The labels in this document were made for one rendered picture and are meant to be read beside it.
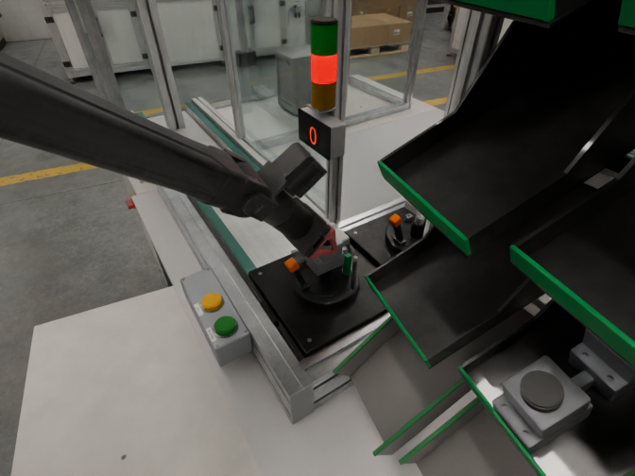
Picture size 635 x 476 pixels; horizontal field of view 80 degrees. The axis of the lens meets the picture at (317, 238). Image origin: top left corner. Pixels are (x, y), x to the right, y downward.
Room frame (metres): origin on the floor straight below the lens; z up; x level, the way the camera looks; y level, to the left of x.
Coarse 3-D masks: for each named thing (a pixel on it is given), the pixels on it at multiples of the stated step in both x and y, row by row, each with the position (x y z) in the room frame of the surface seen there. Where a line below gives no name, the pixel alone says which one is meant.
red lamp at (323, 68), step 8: (312, 56) 0.75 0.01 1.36; (320, 56) 0.74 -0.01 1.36; (328, 56) 0.74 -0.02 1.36; (336, 56) 0.76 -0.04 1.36; (312, 64) 0.75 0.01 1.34; (320, 64) 0.74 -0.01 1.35; (328, 64) 0.74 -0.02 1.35; (336, 64) 0.76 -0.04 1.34; (312, 72) 0.75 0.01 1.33; (320, 72) 0.74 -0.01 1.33; (328, 72) 0.74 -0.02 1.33; (312, 80) 0.75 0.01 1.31; (320, 80) 0.74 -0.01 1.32; (328, 80) 0.74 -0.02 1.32
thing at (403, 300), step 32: (576, 192) 0.38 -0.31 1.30; (416, 256) 0.36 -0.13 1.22; (448, 256) 0.34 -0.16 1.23; (480, 256) 0.33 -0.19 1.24; (384, 288) 0.32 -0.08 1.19; (416, 288) 0.31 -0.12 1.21; (448, 288) 0.30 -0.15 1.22; (480, 288) 0.29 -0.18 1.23; (512, 288) 0.28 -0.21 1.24; (416, 320) 0.27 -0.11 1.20; (448, 320) 0.26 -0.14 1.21; (480, 320) 0.25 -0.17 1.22; (448, 352) 0.22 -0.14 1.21
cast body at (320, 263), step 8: (328, 240) 0.53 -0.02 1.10; (336, 240) 0.54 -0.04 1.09; (320, 248) 0.52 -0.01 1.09; (328, 248) 0.52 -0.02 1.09; (344, 248) 0.57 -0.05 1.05; (320, 256) 0.52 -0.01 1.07; (328, 256) 0.52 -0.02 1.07; (336, 256) 0.53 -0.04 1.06; (344, 256) 0.54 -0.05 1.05; (312, 264) 0.52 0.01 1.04; (320, 264) 0.51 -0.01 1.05; (328, 264) 0.52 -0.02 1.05; (336, 264) 0.53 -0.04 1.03; (320, 272) 0.51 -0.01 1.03
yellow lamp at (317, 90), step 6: (312, 84) 0.75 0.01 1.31; (318, 84) 0.74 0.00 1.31; (324, 84) 0.74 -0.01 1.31; (330, 84) 0.74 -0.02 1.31; (312, 90) 0.75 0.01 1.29; (318, 90) 0.74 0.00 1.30; (324, 90) 0.74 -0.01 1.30; (330, 90) 0.74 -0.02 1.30; (312, 96) 0.75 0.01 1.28; (318, 96) 0.74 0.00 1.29; (324, 96) 0.74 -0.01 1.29; (330, 96) 0.74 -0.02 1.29; (312, 102) 0.75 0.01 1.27; (318, 102) 0.74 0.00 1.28; (324, 102) 0.74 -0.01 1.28; (330, 102) 0.74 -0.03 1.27; (318, 108) 0.74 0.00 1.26; (324, 108) 0.74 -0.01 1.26; (330, 108) 0.74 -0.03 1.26
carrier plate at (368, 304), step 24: (360, 264) 0.60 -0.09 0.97; (264, 288) 0.53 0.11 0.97; (288, 288) 0.53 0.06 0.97; (360, 288) 0.53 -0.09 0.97; (288, 312) 0.47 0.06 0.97; (312, 312) 0.47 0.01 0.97; (336, 312) 0.47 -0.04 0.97; (360, 312) 0.47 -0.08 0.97; (384, 312) 0.47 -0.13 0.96; (312, 336) 0.41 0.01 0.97; (336, 336) 0.41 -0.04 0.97
